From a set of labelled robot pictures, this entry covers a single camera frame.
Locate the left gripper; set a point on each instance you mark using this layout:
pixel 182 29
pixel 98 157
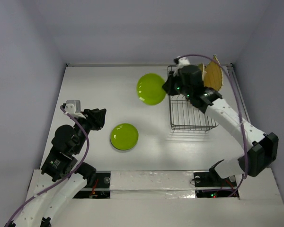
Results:
pixel 96 117

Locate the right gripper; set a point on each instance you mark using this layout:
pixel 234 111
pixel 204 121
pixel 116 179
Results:
pixel 171 84

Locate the green plate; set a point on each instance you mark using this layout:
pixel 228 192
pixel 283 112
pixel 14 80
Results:
pixel 149 89
pixel 124 136

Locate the small bamboo tray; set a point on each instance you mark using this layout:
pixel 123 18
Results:
pixel 203 71

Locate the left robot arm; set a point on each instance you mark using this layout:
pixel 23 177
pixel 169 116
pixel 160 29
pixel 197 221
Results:
pixel 61 176

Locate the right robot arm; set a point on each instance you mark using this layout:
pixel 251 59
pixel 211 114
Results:
pixel 259 148

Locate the large bamboo tray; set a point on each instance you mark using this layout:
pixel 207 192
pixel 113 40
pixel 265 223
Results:
pixel 214 75

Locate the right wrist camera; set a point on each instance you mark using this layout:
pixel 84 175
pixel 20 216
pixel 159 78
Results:
pixel 181 62

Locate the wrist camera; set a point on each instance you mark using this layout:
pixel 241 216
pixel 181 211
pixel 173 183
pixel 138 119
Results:
pixel 181 62
pixel 72 106

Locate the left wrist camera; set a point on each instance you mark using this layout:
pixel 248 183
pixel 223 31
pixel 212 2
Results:
pixel 72 106

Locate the wire dish rack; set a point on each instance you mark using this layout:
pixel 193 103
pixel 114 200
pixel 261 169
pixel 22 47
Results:
pixel 184 117

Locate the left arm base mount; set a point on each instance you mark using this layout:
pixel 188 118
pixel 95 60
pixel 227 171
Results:
pixel 100 189

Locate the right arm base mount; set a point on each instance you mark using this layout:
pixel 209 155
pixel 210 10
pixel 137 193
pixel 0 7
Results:
pixel 206 186

